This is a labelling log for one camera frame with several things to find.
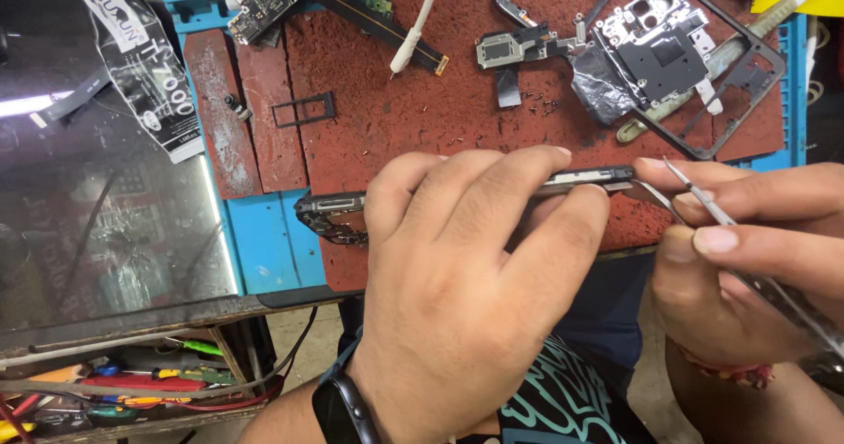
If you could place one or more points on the person's right hand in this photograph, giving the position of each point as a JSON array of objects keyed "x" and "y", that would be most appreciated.
[{"x": 712, "y": 312}]

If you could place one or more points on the person's left hand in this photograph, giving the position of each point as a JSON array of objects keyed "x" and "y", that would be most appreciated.
[{"x": 435, "y": 299}]

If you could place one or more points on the silver metal tweezers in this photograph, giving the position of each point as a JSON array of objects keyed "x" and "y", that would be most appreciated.
[{"x": 801, "y": 313}]

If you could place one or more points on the thin metal pry strip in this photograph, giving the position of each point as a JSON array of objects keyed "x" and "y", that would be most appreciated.
[{"x": 649, "y": 197}]

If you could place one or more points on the black phone body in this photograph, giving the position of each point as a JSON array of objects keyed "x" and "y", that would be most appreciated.
[{"x": 329, "y": 212}]

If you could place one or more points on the black wrist band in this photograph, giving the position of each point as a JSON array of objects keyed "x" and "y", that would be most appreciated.
[{"x": 346, "y": 408}]

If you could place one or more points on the black shirt with teal print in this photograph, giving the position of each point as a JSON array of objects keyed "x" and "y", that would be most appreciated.
[{"x": 567, "y": 398}]

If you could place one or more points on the blue repair work mat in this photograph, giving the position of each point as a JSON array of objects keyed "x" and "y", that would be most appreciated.
[{"x": 270, "y": 239}]

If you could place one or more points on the large red-brown rubber mat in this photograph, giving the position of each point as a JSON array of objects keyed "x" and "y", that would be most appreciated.
[{"x": 422, "y": 114}]

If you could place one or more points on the cluster of tiny screws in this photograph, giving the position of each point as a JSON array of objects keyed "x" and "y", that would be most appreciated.
[{"x": 544, "y": 104}]

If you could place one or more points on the small black foil piece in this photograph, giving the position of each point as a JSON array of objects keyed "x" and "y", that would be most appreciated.
[{"x": 508, "y": 88}]

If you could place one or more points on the crumpled black foil sheet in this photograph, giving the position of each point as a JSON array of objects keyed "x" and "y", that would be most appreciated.
[{"x": 600, "y": 88}]

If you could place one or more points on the silver phone speaker module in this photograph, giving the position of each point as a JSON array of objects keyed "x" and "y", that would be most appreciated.
[{"x": 508, "y": 49}]

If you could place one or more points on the silver and black shield plate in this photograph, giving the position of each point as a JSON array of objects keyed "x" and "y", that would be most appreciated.
[{"x": 659, "y": 55}]

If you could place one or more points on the white plastic spudger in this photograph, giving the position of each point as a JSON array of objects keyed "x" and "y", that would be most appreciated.
[{"x": 414, "y": 35}]

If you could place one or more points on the drawer of hand tools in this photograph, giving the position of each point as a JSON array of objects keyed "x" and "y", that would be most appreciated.
[{"x": 132, "y": 384}]

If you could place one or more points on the yellow flat object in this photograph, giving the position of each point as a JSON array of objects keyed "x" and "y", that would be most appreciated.
[{"x": 811, "y": 5}]

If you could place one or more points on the black phone circuit board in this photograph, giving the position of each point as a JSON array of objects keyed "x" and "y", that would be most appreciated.
[{"x": 264, "y": 2}]

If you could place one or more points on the black and white glue tube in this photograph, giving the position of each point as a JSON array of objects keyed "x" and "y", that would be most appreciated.
[{"x": 148, "y": 68}]

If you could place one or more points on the grey flat flex strip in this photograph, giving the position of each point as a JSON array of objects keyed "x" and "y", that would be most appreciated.
[{"x": 76, "y": 98}]

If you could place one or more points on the black card tray frame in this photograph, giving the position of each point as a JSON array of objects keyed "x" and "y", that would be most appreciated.
[{"x": 329, "y": 104}]

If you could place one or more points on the black phone middle frame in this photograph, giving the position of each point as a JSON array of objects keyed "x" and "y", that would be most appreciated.
[{"x": 758, "y": 84}]

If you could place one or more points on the small black camera module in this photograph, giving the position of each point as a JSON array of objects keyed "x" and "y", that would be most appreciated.
[{"x": 237, "y": 108}]

